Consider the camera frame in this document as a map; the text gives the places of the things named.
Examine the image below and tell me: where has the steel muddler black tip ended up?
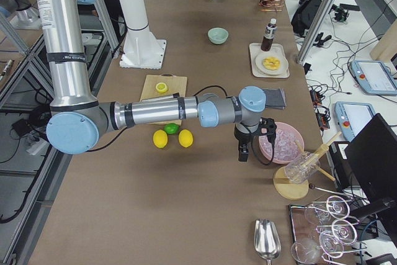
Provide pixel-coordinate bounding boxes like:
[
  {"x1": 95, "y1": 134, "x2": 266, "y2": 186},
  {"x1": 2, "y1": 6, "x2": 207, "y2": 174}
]
[{"x1": 141, "y1": 92, "x2": 180, "y2": 102}]

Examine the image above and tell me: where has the yellow lemon lower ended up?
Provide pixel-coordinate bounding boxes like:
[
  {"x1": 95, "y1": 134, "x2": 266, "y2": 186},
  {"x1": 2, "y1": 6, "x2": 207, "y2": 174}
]
[{"x1": 153, "y1": 130, "x2": 168, "y2": 148}]

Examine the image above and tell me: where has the black bag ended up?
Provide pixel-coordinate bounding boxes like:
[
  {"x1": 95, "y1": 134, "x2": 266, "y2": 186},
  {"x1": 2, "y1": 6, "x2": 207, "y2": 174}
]
[{"x1": 291, "y1": 0, "x2": 322, "y2": 37}]

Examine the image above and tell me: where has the wine glass rack tray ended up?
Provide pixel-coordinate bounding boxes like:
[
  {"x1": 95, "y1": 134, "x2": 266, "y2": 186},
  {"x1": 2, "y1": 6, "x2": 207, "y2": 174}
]
[{"x1": 288, "y1": 195, "x2": 367, "y2": 264}]

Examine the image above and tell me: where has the green lime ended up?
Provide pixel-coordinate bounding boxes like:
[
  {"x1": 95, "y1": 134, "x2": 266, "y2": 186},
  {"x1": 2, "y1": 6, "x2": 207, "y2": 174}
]
[{"x1": 163, "y1": 123, "x2": 179, "y2": 135}]

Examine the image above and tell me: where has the white plate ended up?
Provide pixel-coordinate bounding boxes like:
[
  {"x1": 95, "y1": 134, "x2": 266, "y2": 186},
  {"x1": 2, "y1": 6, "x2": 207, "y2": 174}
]
[{"x1": 255, "y1": 53, "x2": 288, "y2": 76}]

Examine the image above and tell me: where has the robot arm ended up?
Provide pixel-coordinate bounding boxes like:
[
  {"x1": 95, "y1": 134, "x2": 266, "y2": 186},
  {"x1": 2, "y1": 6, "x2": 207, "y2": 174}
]
[{"x1": 37, "y1": 0, "x2": 276, "y2": 161}]

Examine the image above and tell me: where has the yellow lemon upper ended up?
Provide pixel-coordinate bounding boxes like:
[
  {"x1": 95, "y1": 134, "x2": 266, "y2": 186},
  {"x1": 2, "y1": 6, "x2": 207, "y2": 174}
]
[{"x1": 178, "y1": 129, "x2": 194, "y2": 148}]

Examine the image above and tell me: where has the wooden glass drying stand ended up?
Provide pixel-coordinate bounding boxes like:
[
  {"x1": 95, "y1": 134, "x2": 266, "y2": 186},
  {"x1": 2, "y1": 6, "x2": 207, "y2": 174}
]
[{"x1": 273, "y1": 132, "x2": 342, "y2": 200}]

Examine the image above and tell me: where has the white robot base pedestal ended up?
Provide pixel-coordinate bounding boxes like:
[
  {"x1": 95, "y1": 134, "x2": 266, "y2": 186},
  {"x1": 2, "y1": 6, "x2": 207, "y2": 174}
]
[{"x1": 119, "y1": 0, "x2": 167, "y2": 70}]

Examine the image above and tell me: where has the black monitor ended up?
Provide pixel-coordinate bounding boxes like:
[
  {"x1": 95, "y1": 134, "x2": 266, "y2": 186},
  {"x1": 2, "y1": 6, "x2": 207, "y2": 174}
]
[{"x1": 345, "y1": 113, "x2": 396, "y2": 204}]

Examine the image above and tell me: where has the grey folded cloth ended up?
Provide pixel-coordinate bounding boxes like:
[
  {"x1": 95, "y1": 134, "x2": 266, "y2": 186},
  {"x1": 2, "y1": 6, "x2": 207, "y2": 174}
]
[{"x1": 263, "y1": 88, "x2": 286, "y2": 109}]

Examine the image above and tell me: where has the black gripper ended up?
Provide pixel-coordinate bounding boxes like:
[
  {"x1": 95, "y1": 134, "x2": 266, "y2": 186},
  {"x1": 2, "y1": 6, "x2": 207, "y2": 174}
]
[{"x1": 234, "y1": 117, "x2": 276, "y2": 162}]

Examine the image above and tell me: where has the steel ice scoop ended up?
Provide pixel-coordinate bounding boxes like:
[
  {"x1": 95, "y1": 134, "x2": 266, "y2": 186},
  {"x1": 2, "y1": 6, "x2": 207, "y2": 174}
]
[{"x1": 254, "y1": 219, "x2": 281, "y2": 264}]

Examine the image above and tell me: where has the half lemon slice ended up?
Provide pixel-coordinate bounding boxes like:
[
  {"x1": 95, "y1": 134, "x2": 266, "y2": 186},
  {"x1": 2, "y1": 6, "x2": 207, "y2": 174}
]
[{"x1": 155, "y1": 82, "x2": 169, "y2": 94}]

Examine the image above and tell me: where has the wooden cutting board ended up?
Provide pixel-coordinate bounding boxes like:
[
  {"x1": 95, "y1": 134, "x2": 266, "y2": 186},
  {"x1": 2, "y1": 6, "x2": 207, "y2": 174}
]
[{"x1": 140, "y1": 74, "x2": 188, "y2": 126}]

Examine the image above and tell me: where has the dark tea bottle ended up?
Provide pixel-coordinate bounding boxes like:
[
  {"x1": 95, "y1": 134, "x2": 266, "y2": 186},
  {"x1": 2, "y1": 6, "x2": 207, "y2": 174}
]
[{"x1": 261, "y1": 18, "x2": 277, "y2": 52}]

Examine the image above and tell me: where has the aluminium frame post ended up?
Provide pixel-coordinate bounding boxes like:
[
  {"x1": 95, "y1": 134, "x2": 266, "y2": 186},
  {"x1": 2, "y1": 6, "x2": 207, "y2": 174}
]
[{"x1": 296, "y1": 0, "x2": 335, "y2": 65}]

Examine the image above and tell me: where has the clear glass mug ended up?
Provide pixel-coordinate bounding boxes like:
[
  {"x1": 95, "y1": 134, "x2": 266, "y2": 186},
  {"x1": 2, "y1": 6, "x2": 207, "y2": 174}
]
[{"x1": 284, "y1": 151, "x2": 320, "y2": 184}]

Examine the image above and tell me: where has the yellow lemon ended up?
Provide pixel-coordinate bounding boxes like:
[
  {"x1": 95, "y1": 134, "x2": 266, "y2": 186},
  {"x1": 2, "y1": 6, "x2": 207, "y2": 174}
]
[
  {"x1": 153, "y1": 130, "x2": 168, "y2": 148},
  {"x1": 178, "y1": 129, "x2": 194, "y2": 148}
]

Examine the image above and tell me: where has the pink bowl of ice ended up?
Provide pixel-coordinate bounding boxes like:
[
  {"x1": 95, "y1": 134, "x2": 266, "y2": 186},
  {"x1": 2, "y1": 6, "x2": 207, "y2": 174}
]
[{"x1": 259, "y1": 122, "x2": 305, "y2": 164}]

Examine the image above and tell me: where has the teach pendant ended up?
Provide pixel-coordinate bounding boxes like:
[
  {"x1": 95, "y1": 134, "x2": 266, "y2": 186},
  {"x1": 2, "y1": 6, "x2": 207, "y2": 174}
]
[
  {"x1": 334, "y1": 101, "x2": 375, "y2": 141},
  {"x1": 350, "y1": 60, "x2": 396, "y2": 96}
]

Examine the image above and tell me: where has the teach pendant near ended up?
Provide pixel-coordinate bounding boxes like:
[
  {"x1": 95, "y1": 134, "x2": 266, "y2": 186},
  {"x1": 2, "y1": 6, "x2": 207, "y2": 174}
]
[{"x1": 334, "y1": 101, "x2": 375, "y2": 141}]

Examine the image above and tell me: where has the light green bowl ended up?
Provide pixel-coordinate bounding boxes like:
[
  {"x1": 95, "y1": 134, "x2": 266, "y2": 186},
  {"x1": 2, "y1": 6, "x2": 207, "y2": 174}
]
[{"x1": 207, "y1": 27, "x2": 229, "y2": 45}]

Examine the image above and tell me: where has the glazed donut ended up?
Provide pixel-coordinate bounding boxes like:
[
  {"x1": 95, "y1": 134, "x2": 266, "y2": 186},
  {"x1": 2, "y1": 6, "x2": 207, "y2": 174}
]
[{"x1": 262, "y1": 56, "x2": 280, "y2": 71}]

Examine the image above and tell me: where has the cream serving tray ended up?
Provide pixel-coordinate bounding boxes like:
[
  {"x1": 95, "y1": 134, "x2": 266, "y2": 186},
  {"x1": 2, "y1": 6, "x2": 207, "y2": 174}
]
[{"x1": 249, "y1": 43, "x2": 290, "y2": 79}]

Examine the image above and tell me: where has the teach pendant far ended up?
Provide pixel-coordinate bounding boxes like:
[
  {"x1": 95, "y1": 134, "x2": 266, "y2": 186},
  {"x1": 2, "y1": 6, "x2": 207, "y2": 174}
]
[{"x1": 350, "y1": 60, "x2": 396, "y2": 96}]

